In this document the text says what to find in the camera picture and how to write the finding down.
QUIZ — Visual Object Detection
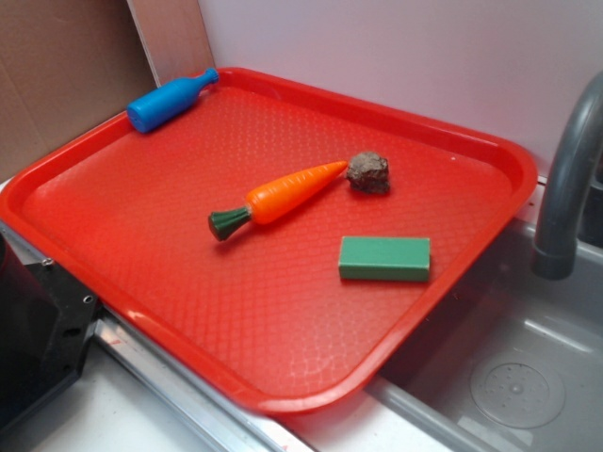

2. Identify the brown cardboard panel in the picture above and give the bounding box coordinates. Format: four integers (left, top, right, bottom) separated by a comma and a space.
1, 1, 214, 181

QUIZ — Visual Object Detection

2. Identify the red plastic tray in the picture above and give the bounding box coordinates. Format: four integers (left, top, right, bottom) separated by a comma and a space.
1, 69, 537, 414

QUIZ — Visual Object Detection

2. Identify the grey toy sink basin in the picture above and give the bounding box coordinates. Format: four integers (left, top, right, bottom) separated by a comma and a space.
367, 220, 602, 451

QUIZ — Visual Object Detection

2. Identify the grey sink faucet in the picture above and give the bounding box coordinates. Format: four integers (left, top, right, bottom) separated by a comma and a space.
531, 73, 602, 280

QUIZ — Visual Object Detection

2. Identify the orange toy carrot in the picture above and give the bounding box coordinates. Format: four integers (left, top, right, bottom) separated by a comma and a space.
208, 160, 348, 241

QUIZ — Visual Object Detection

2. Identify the blue toy bottle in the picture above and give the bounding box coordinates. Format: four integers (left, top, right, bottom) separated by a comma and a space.
126, 68, 220, 134

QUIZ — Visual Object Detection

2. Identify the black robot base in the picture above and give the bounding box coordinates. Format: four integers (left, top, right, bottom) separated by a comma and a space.
1, 238, 99, 433

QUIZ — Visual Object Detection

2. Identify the brown rock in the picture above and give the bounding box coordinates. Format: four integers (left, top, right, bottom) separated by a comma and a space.
345, 151, 390, 195

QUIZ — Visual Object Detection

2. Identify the green rectangular block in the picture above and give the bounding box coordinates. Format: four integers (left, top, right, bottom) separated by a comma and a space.
338, 236, 431, 283

